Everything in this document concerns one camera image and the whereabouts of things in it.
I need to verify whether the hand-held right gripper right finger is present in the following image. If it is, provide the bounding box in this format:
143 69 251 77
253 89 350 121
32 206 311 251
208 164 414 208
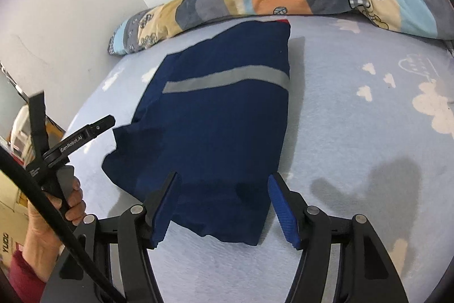
268 173 417 303

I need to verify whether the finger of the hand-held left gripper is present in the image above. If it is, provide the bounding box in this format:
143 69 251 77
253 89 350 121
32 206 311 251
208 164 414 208
28 92 50 162
57 114 116 157

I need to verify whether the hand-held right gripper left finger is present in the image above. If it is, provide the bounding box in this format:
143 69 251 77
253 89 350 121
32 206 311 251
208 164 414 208
41 171 182 303

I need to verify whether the navy work jacket red collar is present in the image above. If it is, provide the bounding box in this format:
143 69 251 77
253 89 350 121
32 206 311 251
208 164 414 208
101 17 292 247

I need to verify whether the person's left hand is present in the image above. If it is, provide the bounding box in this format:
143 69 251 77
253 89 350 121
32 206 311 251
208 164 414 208
23 179 86 284

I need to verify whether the cardboard box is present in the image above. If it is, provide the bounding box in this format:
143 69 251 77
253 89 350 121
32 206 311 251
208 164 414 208
0 166 32 275

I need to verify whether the black cable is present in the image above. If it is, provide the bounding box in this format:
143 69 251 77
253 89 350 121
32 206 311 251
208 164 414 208
0 146 126 303

